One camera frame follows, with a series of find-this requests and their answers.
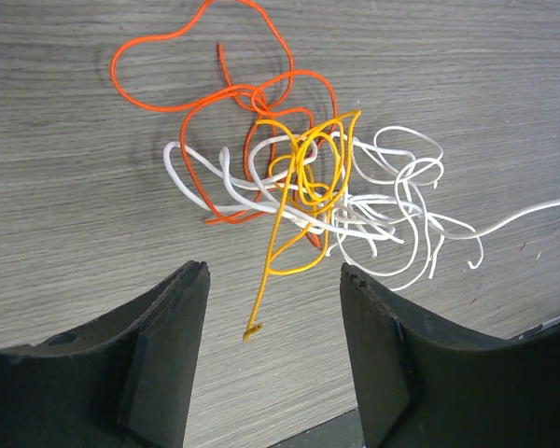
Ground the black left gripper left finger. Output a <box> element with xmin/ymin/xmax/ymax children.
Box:
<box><xmin>0</xmin><ymin>261</ymin><xmax>210</xmax><ymax>447</ymax></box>

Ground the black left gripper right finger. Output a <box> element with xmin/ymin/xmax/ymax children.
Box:
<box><xmin>340</xmin><ymin>264</ymin><xmax>560</xmax><ymax>447</ymax></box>

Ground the white thin cable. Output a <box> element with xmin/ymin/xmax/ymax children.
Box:
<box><xmin>162</xmin><ymin>125</ymin><xmax>560</xmax><ymax>292</ymax></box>

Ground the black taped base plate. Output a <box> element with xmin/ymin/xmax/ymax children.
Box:
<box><xmin>270</xmin><ymin>409</ymin><xmax>365</xmax><ymax>448</ymax></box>

